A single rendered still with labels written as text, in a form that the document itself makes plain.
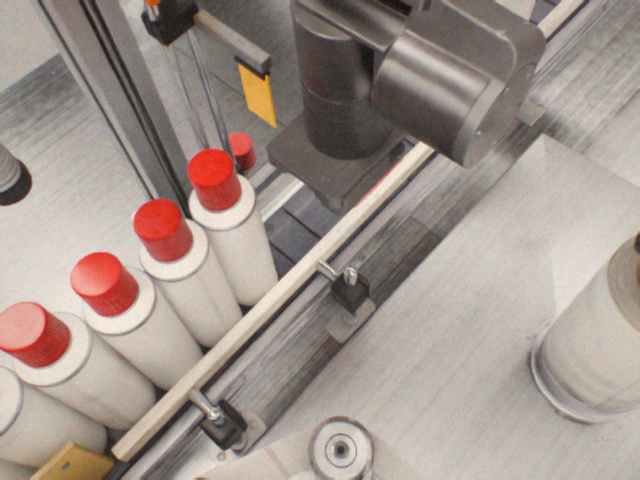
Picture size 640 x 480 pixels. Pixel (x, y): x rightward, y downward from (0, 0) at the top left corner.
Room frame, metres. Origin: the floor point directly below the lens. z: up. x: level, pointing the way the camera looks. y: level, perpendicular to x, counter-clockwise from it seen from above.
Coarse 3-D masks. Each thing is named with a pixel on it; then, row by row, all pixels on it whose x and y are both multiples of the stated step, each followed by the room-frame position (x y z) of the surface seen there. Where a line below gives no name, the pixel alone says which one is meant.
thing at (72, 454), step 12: (72, 444) 0.10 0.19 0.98; (60, 456) 0.09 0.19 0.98; (72, 456) 0.09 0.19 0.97; (84, 456) 0.10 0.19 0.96; (96, 456) 0.10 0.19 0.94; (108, 456) 0.10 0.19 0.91; (48, 468) 0.09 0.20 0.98; (60, 468) 0.09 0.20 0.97; (72, 468) 0.09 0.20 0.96; (84, 468) 0.09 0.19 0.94; (96, 468) 0.09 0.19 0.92; (108, 468) 0.09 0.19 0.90
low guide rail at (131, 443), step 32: (576, 0) 0.53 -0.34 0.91; (544, 32) 0.49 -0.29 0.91; (416, 160) 0.35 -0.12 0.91; (384, 192) 0.31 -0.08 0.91; (352, 224) 0.28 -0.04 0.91; (320, 256) 0.25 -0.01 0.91; (288, 288) 0.23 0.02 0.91; (256, 320) 0.20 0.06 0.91; (224, 352) 0.17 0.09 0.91; (192, 384) 0.15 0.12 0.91; (160, 416) 0.13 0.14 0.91; (128, 448) 0.10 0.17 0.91
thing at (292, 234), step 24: (552, 0) 0.57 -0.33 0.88; (408, 144) 0.39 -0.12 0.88; (312, 192) 0.35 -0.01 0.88; (288, 216) 0.32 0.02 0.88; (312, 216) 0.32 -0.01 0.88; (336, 216) 0.31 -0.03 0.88; (288, 240) 0.29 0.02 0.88; (312, 240) 0.29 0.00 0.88; (288, 264) 0.27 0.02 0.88; (120, 432) 0.13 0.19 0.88
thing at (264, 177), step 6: (264, 168) 0.33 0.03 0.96; (270, 168) 0.33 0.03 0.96; (276, 168) 0.33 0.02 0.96; (258, 174) 0.32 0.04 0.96; (264, 174) 0.32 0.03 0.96; (270, 174) 0.32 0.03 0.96; (276, 174) 0.33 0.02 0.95; (252, 180) 0.32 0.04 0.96; (258, 180) 0.32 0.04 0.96; (264, 180) 0.32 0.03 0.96; (270, 180) 0.32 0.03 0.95; (258, 186) 0.31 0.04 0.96; (264, 186) 0.32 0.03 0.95; (258, 192) 0.31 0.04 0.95
